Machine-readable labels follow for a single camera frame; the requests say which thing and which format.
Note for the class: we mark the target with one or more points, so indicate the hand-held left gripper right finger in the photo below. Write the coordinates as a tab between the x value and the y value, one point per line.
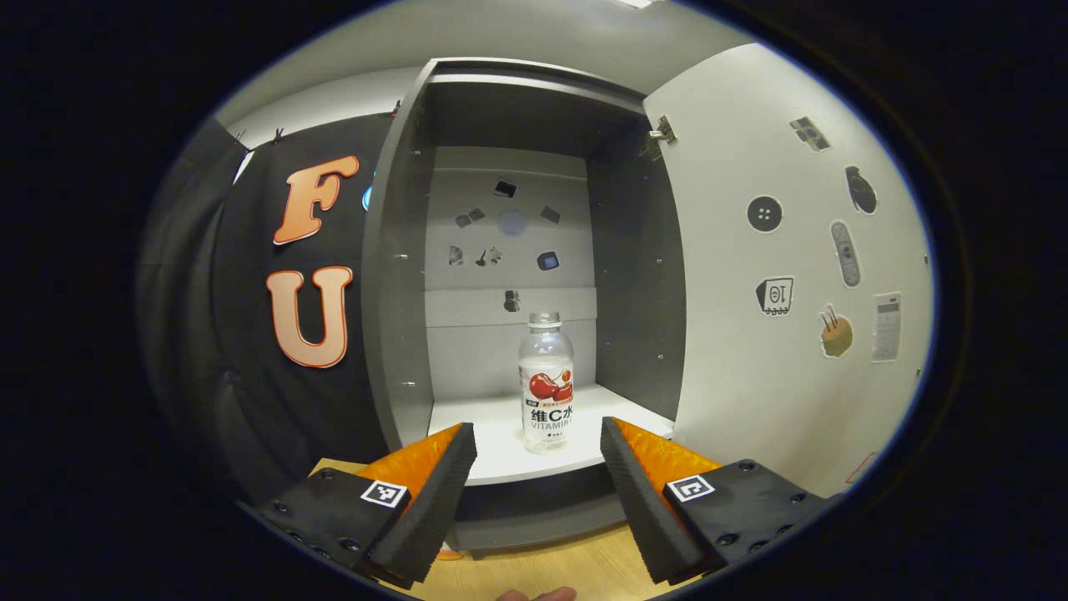
638	509

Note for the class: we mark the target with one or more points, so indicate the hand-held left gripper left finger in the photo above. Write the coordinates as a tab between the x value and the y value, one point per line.
442	492

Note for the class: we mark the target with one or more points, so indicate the clear plastic bottle red label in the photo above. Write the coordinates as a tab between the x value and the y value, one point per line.
546	359

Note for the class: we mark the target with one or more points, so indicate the white cabinet shelf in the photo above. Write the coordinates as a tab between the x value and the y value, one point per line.
492	434

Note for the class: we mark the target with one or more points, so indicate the grey cabinet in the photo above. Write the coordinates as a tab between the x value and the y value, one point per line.
400	292

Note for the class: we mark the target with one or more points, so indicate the metal door hinge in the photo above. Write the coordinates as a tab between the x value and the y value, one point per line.
663	129

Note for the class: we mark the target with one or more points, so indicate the black backdrop cloth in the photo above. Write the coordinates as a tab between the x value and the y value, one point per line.
225	401

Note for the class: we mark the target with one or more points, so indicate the long ceiling light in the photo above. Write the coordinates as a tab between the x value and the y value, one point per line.
638	3

